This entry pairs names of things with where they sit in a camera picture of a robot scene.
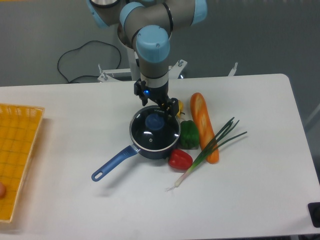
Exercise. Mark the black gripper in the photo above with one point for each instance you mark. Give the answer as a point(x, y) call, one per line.
point(158, 95)

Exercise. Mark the dark blue saucepan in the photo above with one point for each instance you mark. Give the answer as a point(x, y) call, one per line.
point(126, 153)

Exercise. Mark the glass lid with blue knob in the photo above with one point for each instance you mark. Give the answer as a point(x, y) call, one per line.
point(149, 130)

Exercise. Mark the yellow bell pepper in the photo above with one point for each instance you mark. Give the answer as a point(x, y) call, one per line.
point(180, 112)

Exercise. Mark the green bell pepper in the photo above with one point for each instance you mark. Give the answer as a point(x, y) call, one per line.
point(189, 135)

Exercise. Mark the orange round object in basket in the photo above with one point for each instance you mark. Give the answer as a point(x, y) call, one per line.
point(2, 190)

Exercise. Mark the red bell pepper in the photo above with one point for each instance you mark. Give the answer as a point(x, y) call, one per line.
point(180, 160)

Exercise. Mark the green spring onion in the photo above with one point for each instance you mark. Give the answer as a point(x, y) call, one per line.
point(214, 144)

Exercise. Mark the yellow woven basket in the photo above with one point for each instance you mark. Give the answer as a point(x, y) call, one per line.
point(19, 126)

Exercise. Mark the orange baguette bread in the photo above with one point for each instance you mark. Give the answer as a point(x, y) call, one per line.
point(201, 118)

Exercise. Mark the black object at table edge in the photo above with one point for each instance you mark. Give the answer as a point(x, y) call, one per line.
point(314, 212)

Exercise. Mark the white metal base frame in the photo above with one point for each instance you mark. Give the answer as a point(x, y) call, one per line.
point(116, 75)

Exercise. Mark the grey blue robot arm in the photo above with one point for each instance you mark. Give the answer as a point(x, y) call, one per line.
point(135, 14)

